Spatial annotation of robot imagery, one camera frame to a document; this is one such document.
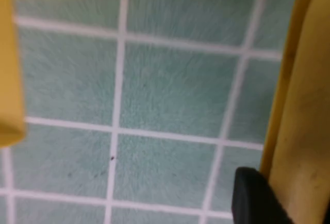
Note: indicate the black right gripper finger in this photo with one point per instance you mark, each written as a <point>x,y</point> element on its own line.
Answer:
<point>252,200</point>

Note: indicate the yellow hand brush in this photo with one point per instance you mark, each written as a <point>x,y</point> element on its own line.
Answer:
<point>304,105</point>

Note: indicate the green white checkered tablecloth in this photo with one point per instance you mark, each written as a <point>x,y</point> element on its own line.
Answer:
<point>167,92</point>

